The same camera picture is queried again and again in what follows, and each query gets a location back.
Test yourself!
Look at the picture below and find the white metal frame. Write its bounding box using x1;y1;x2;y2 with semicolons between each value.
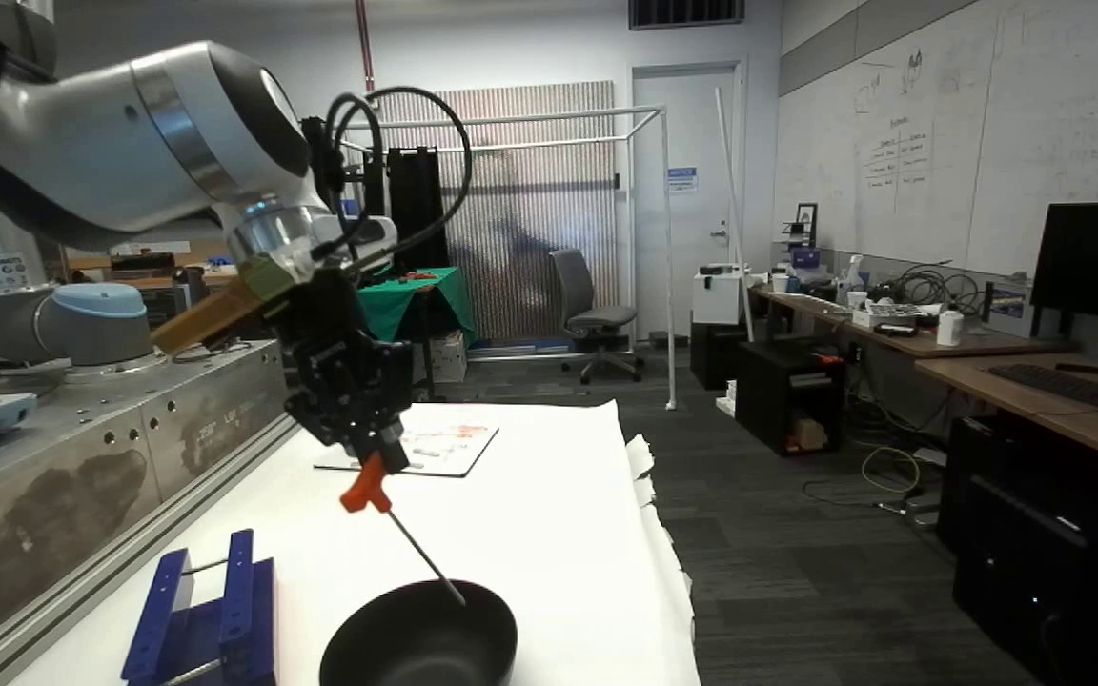
372;101;681;411

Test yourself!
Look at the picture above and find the small black cabinet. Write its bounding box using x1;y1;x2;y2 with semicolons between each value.
730;335;855;457

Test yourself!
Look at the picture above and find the green cloth covered table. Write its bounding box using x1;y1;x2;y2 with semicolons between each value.
355;261;480;351

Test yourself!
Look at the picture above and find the grey metal base block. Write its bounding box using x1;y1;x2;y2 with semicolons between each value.
0;340;294;664

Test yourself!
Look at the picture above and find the white cup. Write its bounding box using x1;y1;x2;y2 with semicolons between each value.
932;304;969;351

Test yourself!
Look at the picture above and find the yellow floor cable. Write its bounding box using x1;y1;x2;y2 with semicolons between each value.
856;437;930;503

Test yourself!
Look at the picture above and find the brown wooden board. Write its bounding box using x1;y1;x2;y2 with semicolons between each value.
146;274;265;359

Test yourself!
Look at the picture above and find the white door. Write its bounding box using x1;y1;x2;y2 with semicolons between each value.
629;59;748;344

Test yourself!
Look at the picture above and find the blue plastic rack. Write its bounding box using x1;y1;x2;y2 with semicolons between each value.
117;527;277;686

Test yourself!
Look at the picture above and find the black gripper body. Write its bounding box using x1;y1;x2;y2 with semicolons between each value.
269;266;414;457

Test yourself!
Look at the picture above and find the black bowl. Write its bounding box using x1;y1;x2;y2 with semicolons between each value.
316;575;522;686

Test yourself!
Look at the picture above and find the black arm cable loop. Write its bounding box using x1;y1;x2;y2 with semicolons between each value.
316;83;475;261

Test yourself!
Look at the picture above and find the wall whiteboard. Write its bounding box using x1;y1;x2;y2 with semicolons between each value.
851;0;1098;276

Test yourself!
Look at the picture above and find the grey office chair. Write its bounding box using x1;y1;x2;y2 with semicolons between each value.
545;245;648;390

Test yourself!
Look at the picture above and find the white printed paper sheet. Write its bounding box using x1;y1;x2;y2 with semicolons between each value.
307;420;503;484

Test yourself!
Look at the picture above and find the metal tool with orange handle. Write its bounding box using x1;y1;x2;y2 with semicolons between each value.
336;448;474;609

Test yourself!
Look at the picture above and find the black under-desk cabinet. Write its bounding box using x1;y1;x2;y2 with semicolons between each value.
936;406;1098;686

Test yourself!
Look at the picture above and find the wooden desk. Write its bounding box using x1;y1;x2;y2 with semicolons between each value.
751;287;1098;481

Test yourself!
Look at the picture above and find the white box device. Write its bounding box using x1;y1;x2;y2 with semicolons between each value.
690;257;751;331

